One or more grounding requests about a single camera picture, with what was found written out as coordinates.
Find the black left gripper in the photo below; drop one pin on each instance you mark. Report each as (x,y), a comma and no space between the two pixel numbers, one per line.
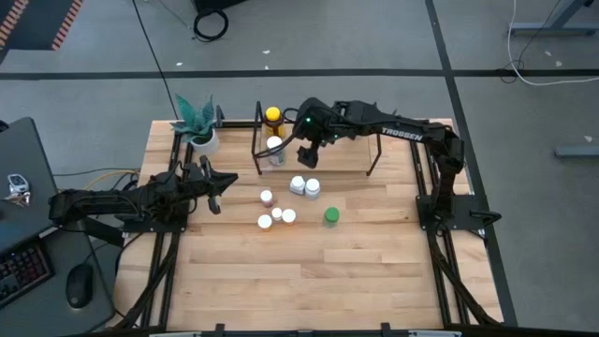
(208,187)

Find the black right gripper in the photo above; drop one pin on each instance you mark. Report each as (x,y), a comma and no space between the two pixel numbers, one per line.
(310,155)

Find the white bottle blue label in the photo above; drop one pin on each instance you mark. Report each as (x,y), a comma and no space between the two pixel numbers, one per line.
(312,186)

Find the white medicine bottle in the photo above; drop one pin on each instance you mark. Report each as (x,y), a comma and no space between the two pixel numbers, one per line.
(297,183)

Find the large bottle green orange label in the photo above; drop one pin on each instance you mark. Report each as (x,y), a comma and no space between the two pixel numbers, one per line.
(274,142)

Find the small bottle maroon body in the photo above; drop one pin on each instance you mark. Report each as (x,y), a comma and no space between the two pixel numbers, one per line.
(267,195)

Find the brown bottle yellow cap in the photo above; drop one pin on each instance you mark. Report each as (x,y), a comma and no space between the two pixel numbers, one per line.
(273,113)

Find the tiny white cap bottle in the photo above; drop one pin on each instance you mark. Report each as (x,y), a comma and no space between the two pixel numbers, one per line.
(276,213)

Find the green cap bottle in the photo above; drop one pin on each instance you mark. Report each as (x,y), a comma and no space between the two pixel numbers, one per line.
(331,215)

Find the small orange pill bottle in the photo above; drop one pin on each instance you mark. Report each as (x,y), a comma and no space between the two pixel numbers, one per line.
(265,221)
(288,215)

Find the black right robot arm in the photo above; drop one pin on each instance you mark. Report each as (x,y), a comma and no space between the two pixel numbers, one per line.
(402,133)

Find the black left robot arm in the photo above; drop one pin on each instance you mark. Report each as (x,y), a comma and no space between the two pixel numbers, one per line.
(117,201)

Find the teal plant in white pot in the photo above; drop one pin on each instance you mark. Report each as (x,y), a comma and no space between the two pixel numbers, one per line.
(206,142)

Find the black computer mouse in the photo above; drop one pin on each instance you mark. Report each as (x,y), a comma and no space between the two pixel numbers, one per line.
(79,285)

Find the black equipment base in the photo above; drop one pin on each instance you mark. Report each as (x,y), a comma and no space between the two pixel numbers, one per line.
(215,4)

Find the grey desk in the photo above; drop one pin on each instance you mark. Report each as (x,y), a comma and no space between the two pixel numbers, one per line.
(28,150)

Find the key fob with keys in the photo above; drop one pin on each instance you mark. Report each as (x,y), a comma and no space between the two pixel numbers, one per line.
(18,183)

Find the backlit black keyboard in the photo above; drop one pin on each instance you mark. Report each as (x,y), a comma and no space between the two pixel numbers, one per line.
(21,273)

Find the black mat orange striped edge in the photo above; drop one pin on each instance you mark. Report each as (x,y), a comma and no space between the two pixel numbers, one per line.
(37,23)

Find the grey metal desk foot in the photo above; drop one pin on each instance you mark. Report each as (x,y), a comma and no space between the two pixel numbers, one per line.
(578,152)
(552,30)

